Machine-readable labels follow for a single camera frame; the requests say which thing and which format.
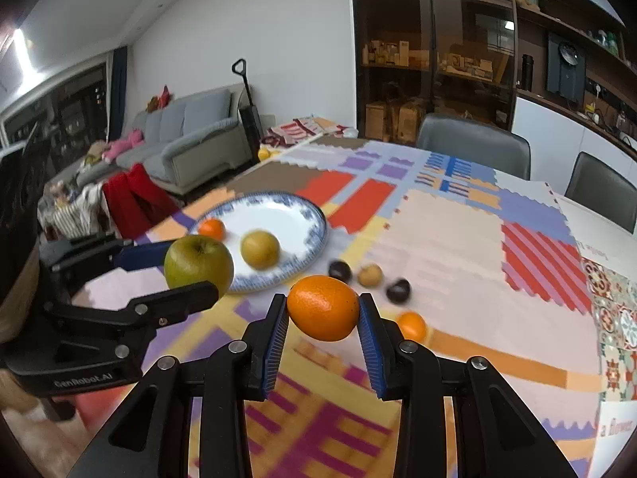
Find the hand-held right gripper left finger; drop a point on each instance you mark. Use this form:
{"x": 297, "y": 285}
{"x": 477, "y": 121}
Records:
{"x": 271, "y": 353}

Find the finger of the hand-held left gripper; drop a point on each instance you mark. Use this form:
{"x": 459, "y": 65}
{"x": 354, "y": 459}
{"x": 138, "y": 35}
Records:
{"x": 142, "y": 255}
{"x": 184, "y": 296}

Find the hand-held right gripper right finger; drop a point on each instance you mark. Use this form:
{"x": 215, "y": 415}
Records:
{"x": 372, "y": 353}

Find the green apple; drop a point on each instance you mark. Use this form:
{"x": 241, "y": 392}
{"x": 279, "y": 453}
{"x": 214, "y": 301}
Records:
{"x": 199, "y": 266}

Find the small orange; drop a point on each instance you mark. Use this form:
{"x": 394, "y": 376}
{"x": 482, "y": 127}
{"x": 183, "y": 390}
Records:
{"x": 212, "y": 229}
{"x": 413, "y": 326}

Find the large orange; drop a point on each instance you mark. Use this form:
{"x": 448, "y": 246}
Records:
{"x": 323, "y": 311}

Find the dark plum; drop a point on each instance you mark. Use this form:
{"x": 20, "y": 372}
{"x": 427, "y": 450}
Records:
{"x": 398, "y": 290}
{"x": 340, "y": 271}

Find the brown kiwi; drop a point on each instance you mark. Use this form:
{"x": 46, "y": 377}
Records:
{"x": 371, "y": 275}

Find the blue rimmed white plate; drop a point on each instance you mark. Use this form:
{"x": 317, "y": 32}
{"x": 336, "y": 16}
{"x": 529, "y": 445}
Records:
{"x": 283, "y": 224}

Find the red garment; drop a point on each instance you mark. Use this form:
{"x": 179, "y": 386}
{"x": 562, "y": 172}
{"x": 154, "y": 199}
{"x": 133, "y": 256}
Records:
{"x": 132, "y": 199}

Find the yellow pear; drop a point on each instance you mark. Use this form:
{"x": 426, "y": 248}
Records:
{"x": 260, "y": 249}

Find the pink plush toy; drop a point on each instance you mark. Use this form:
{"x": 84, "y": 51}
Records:
{"x": 122, "y": 144}

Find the grey sofa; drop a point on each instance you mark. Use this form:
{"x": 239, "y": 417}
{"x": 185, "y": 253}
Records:
{"x": 194, "y": 134}

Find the colourful patchwork tablecloth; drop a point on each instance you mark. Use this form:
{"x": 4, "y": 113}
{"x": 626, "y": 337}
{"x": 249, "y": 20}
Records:
{"x": 448, "y": 239}

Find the red plush toy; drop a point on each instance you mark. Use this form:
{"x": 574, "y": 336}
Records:
{"x": 161, "y": 99}

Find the yellow fruit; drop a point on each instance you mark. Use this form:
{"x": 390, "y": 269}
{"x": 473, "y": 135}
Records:
{"x": 263, "y": 154}

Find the blue curtain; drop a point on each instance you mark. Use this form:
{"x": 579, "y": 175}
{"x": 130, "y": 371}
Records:
{"x": 118, "y": 92}

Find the black upright vacuum cleaner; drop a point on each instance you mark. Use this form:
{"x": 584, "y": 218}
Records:
{"x": 249, "y": 114}

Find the red striped folded cloth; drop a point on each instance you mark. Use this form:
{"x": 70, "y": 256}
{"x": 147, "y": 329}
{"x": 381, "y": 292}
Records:
{"x": 298, "y": 130}

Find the grey dining chair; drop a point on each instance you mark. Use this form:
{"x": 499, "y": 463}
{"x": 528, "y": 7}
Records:
{"x": 473, "y": 147}
{"x": 604, "y": 184}

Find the white floral tile tablecloth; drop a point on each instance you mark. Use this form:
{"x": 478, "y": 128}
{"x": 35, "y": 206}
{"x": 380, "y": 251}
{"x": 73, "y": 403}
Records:
{"x": 587, "y": 219}

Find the dark glass display cabinet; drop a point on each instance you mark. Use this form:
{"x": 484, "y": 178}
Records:
{"x": 433, "y": 55}

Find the black thermos bottle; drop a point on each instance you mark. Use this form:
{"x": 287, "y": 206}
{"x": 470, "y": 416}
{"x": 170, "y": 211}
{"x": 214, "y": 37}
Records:
{"x": 527, "y": 72}

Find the black water dispenser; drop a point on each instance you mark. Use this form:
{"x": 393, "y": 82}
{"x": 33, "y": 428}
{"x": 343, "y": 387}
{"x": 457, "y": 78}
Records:
{"x": 566, "y": 67}

